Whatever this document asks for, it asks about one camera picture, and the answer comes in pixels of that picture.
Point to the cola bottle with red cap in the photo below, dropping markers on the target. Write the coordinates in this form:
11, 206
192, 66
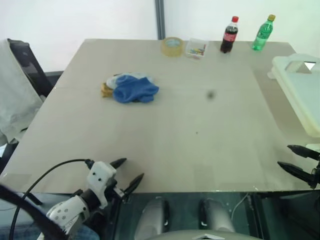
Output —
228, 37

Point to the grey vertical post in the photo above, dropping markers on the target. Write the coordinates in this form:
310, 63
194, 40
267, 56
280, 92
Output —
160, 18

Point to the clear packing tape roll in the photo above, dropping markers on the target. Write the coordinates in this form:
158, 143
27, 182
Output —
173, 47

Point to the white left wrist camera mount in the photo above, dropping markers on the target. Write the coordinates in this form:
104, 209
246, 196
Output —
100, 175

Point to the green bottle with yellow cap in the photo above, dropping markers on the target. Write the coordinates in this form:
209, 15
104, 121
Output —
262, 33

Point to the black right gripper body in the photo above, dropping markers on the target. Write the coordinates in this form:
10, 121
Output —
316, 175

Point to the clear box of coloured pins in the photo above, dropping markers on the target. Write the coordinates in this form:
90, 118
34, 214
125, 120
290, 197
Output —
197, 49

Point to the white plastic tray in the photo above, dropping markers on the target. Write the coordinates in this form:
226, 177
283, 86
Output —
300, 90

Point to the grey cloth over chair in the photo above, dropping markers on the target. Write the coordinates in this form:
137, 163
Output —
15, 92

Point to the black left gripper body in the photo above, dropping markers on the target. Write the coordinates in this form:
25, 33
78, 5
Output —
113, 187

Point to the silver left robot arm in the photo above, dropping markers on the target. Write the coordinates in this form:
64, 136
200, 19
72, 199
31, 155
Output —
67, 210

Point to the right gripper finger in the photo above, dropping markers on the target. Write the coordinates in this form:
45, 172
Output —
296, 171
303, 150

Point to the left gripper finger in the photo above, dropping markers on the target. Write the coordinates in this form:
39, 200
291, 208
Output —
118, 162
133, 183

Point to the black chair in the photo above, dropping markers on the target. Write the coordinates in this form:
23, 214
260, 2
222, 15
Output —
35, 70

